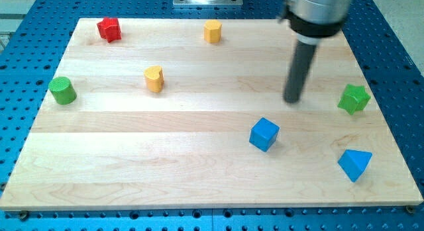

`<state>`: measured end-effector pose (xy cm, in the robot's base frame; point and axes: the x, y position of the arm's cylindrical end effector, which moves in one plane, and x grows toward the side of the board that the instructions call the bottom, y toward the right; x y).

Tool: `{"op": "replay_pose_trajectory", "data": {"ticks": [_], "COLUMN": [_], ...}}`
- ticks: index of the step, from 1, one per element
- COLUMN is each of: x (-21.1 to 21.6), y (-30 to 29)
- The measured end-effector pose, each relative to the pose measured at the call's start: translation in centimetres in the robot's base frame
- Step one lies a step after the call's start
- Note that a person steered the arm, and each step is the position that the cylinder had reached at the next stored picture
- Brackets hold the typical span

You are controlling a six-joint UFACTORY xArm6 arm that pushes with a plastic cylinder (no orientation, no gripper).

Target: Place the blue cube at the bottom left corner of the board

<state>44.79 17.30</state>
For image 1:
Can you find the green cylinder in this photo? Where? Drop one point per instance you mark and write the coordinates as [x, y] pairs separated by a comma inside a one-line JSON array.
[[62, 90]]

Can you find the blue triangular prism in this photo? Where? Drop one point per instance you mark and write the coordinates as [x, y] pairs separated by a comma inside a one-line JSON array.
[[354, 163]]

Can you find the yellow hexagon block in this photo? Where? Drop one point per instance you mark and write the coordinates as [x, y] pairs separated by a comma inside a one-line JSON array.
[[212, 31]]

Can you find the wooden board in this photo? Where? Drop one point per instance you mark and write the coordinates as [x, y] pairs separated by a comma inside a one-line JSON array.
[[121, 146]]

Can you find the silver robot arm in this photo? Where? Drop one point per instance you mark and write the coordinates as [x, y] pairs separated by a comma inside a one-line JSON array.
[[312, 21]]

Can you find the blue perforated table plate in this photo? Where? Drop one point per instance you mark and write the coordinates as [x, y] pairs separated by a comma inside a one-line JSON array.
[[386, 37]]

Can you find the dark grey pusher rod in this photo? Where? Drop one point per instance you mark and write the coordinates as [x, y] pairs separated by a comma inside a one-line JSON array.
[[299, 69]]

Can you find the blue cube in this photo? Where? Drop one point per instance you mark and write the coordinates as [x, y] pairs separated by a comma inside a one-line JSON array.
[[263, 134]]

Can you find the yellow heart block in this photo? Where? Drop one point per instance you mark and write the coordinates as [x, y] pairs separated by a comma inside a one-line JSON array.
[[154, 78]]

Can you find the green star block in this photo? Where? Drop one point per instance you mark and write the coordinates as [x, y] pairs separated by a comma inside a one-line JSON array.
[[354, 98]]

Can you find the red star block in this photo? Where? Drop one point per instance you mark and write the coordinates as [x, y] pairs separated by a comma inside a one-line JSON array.
[[109, 29]]

